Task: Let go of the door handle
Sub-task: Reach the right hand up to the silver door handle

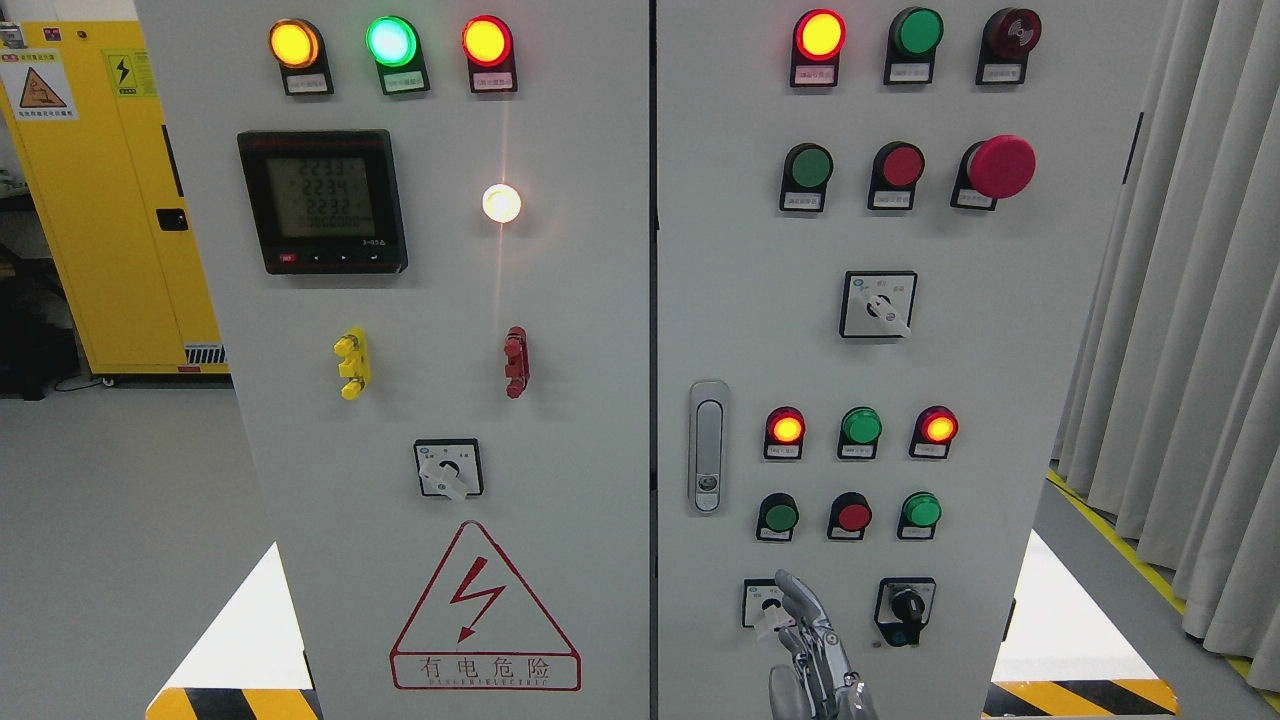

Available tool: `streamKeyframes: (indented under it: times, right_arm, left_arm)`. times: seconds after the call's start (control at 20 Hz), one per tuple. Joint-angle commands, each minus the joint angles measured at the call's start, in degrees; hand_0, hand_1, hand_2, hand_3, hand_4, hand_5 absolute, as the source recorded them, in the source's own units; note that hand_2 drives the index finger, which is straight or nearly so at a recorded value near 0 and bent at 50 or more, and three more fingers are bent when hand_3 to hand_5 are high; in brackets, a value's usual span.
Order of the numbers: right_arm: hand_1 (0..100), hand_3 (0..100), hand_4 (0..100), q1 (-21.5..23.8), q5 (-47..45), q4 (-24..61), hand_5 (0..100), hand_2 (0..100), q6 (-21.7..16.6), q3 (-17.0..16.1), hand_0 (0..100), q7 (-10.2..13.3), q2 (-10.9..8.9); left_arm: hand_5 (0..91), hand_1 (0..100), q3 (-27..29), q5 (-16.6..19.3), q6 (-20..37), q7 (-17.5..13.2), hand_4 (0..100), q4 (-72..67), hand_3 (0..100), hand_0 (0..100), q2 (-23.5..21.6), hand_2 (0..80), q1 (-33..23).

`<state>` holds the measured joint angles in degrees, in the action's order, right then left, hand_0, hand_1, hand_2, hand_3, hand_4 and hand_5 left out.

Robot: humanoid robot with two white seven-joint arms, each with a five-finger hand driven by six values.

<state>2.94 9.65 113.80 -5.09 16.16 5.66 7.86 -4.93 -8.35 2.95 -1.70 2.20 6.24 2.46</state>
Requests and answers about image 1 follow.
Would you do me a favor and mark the yellow terminal connector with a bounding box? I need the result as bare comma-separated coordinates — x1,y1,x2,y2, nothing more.
333,327,372,401

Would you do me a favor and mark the grey left cabinet door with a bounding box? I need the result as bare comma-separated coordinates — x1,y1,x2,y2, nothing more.
136,1,652,719

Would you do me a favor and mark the green push button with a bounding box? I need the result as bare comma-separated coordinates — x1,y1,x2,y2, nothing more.
755,492,799,542
896,491,943,541
780,142,835,213

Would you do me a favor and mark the black key switch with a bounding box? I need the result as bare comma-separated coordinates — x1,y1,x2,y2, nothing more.
873,577,937,648

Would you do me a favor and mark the red lit light middle left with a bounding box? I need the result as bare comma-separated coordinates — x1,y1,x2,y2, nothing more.
762,406,806,461

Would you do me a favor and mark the red push button upper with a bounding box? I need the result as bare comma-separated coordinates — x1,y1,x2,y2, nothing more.
867,141,925,211

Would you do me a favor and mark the red lit light middle right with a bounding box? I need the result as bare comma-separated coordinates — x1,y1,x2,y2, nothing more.
908,405,959,460

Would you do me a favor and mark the green lit indicator light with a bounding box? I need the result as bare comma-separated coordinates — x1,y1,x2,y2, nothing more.
365,15,430,96

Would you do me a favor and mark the grey right cabinet door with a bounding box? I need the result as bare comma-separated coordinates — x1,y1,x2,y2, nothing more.
655,1,1172,719

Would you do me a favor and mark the lower white selector switch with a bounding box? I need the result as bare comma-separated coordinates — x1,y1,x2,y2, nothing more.
741,578,795,641

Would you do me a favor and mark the green push button upper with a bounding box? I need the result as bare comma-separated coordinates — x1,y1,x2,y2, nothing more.
780,142,835,213

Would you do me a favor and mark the yellow safety cabinet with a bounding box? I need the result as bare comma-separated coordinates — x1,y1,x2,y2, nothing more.
3,20,229,378

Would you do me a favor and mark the grey curtain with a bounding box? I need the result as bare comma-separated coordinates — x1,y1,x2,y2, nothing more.
1055,1,1279,693

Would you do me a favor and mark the red emergency stop button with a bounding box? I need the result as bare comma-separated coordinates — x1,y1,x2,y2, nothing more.
950,135,1037,211

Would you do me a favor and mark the green light middle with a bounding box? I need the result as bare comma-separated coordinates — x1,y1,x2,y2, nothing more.
836,406,883,461

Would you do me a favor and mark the left selector switch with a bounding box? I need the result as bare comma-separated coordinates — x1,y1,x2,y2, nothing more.
413,438,485,501

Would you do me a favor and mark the dark red buzzer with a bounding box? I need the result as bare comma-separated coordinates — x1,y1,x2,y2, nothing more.
975,6,1043,86

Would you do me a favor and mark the orange indicator light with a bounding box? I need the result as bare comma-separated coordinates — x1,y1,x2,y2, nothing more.
268,18,334,96

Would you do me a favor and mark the white lit indicator light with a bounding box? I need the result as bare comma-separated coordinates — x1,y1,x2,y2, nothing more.
481,183,524,224

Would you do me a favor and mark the red terminal connector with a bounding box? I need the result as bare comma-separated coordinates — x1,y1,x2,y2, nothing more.
503,325,531,398

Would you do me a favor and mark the grey cabinet door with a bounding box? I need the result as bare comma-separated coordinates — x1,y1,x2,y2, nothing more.
136,1,652,719
655,1,1172,719

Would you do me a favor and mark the red lit indicator light left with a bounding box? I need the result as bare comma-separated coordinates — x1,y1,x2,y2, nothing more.
461,14,518,94

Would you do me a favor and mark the black digital power meter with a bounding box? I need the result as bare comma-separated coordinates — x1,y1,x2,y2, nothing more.
237,129,408,275

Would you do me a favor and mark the green push button lower left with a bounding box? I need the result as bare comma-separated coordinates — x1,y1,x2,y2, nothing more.
755,492,799,542

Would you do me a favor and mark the red danger warning sticker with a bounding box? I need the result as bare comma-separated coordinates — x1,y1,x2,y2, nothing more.
389,520,582,692

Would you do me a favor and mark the red push button lower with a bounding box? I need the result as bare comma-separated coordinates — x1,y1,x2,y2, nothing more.
826,492,873,541

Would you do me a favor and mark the green light top right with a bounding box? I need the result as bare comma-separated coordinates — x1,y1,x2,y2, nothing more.
883,6,945,86

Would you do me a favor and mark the red lit light top right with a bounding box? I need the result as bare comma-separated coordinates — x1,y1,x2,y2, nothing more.
788,8,846,88

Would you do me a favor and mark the silver door handle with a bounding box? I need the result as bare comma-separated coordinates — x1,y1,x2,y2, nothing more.
687,380,730,515

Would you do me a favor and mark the upper right selector switch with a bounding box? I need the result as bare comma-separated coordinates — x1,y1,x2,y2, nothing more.
838,270,918,340

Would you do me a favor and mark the grey robot hand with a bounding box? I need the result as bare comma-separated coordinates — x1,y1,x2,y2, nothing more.
769,569,879,719

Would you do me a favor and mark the red push button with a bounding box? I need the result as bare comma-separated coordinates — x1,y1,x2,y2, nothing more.
826,492,873,541
867,141,925,211

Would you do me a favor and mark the green push button lower right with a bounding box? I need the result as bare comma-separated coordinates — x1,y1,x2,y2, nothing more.
896,491,943,541

